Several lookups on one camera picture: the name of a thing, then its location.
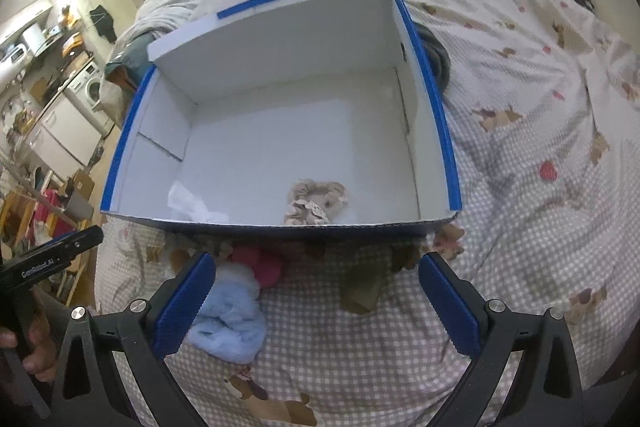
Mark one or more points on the dark grey cloth behind box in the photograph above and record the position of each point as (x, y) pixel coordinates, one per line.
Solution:
(435, 52)

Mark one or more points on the person's left hand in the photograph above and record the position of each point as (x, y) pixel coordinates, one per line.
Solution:
(40, 342)

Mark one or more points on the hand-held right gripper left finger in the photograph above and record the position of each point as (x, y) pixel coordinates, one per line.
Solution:
(182, 307)

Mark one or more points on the white washing machine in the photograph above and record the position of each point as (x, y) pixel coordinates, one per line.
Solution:
(86, 84)

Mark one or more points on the pink fluffy soft item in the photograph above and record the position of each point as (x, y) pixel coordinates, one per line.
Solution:
(262, 264)

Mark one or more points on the black hanging garment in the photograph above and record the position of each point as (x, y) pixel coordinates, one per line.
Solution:
(102, 23)

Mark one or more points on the light blue fluffy cloth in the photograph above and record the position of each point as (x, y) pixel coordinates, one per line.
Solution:
(230, 322)

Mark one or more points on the white cardboard box blue edges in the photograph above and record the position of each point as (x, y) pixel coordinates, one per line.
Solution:
(300, 127)

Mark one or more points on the beige lace scrunchie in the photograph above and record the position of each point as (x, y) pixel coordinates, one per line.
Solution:
(315, 202)

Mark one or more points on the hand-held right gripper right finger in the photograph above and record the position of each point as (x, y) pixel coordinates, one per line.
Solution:
(450, 307)

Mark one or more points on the brown soft item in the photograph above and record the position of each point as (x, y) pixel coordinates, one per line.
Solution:
(360, 287)

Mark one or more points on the printed checkered blanket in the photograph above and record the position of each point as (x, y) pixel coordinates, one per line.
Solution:
(500, 157)

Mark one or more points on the white cabinet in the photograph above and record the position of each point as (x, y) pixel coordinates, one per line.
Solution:
(65, 132)

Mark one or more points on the white crumpled tissue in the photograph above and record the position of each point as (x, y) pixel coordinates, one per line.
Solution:
(192, 204)

